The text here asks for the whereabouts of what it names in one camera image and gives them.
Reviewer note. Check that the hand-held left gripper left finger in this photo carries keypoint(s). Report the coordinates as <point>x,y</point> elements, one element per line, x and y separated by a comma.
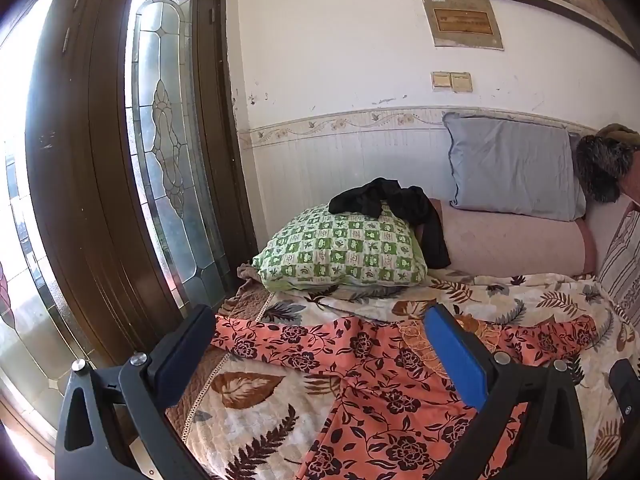
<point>184,357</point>

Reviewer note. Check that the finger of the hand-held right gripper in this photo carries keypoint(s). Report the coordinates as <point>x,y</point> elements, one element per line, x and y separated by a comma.
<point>625,392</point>

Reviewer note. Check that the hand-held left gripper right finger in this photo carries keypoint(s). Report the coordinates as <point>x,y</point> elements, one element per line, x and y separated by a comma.
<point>456,355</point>

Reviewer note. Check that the orange floral garment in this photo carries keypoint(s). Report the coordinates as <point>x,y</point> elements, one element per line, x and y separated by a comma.
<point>380,375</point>

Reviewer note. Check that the brown quilted bedspread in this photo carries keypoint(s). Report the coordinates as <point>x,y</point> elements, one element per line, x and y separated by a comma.
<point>246,300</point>

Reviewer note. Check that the leaf print blanket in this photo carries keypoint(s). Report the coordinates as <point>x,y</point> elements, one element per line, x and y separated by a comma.
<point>250,430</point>

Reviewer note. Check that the pink bolster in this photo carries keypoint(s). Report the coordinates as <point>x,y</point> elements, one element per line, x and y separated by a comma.
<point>510,240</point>

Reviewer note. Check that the striped cushion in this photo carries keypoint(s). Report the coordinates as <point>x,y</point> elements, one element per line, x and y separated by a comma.
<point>622,265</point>

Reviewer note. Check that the green checkered pillow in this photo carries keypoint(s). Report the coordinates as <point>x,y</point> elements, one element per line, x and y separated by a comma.
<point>345,250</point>

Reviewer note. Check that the black garment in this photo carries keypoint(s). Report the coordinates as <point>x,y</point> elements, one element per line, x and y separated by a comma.
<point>380,197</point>

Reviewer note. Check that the grey-blue pillow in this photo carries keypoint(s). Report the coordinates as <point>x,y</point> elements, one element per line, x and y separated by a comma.
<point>515,165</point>

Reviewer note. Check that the brown stained glass door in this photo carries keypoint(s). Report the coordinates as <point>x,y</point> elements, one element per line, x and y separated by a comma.
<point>90,170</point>

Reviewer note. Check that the dark fur-trimmed garment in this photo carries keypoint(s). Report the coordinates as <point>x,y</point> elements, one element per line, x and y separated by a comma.
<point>602,165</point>

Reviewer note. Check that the beige light switch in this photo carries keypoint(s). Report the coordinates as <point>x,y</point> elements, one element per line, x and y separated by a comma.
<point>461,82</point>
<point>441,81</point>

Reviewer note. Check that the wall plaque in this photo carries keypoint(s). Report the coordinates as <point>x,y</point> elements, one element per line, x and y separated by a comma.
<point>462,21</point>

